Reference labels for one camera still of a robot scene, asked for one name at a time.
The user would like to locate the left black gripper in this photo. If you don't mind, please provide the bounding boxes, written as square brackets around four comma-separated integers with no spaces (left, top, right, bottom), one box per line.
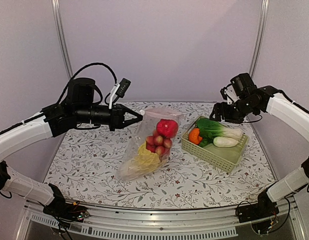
[75,102,143,131]

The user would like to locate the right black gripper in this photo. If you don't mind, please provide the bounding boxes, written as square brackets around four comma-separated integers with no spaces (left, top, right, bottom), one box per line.
[209,96,258,124]

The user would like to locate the clear zip top bag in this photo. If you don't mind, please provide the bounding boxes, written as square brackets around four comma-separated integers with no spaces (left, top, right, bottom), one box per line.
[117,107,183,181]

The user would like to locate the red bell pepper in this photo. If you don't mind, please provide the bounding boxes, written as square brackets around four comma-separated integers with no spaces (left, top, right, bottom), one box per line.
[156,119,179,139]

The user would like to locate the yellow napa cabbage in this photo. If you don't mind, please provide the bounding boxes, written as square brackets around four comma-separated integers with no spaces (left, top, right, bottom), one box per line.
[117,142,161,181]

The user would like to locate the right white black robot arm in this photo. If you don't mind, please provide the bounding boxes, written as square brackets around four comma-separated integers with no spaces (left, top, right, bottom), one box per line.
[209,73,309,223]

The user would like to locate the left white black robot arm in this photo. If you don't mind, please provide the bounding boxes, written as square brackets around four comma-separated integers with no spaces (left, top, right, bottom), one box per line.
[0,77,143,222]

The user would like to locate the green white bok choy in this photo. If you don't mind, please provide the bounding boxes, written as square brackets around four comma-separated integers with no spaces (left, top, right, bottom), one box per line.
[195,117,243,141]

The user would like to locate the white radish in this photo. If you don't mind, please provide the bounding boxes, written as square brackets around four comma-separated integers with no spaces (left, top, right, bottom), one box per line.
[213,136,239,148]

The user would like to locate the orange fruit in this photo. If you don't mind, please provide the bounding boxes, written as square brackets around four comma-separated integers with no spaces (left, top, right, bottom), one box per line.
[188,128,203,145]

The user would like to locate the beige perforated plastic basket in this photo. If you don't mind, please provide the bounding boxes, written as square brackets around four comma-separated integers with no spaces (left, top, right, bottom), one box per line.
[181,115,249,173]

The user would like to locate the floral tablecloth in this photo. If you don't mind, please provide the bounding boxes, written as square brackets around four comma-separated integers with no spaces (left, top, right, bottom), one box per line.
[43,101,278,210]

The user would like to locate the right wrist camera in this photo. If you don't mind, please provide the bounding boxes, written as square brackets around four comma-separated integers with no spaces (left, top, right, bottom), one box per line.
[220,83,238,105]

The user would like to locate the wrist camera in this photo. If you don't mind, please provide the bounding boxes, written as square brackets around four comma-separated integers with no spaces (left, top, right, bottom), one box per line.
[220,83,238,105]
[108,78,131,110]

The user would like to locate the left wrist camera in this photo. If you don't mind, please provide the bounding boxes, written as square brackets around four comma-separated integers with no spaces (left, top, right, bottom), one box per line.
[108,78,131,110]

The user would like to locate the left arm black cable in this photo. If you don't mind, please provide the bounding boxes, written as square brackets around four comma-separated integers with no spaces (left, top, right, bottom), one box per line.
[56,62,119,106]

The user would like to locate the aluminium front rail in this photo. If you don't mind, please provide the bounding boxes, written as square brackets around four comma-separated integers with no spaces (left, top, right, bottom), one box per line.
[15,197,308,240]

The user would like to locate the right aluminium frame post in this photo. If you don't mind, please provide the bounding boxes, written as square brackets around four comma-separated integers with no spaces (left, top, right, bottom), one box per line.
[249,0,270,78]

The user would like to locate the aluminium frame post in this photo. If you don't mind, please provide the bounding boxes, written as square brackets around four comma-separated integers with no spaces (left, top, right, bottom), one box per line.
[51,0,73,78]
[249,0,270,78]

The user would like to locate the left aluminium frame post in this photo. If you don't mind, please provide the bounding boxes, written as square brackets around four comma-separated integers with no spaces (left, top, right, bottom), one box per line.
[51,0,73,78]

